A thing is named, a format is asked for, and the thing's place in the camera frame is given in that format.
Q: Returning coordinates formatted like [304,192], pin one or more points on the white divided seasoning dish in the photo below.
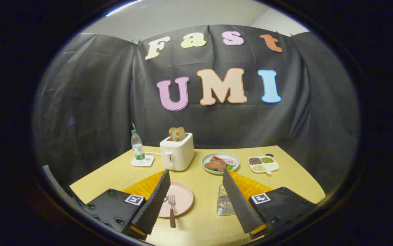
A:
[273,166]

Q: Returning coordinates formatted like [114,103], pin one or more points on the pink ham slice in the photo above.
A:
[230,161]

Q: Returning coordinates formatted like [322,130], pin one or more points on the red vegetable slice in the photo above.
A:
[218,157]

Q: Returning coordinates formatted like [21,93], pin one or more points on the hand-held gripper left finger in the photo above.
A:
[153,205]

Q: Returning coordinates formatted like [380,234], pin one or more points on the white toaster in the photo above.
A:
[181,153]

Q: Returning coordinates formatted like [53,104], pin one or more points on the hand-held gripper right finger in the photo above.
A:
[240,201]

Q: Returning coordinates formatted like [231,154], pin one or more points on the grey ribbed band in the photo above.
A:
[54,182]

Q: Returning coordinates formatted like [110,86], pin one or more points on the brown meat slices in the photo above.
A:
[216,164]

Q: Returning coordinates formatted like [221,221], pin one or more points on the black backdrop cloth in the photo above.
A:
[97,102]

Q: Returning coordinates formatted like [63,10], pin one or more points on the pale green food plate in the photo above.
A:
[234,160]

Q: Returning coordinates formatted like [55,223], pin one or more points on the pink round plate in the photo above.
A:
[182,194]

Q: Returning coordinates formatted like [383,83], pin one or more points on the clear plastic water bottle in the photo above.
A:
[137,147]

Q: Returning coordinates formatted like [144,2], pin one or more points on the white square coaster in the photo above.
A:
[148,161]

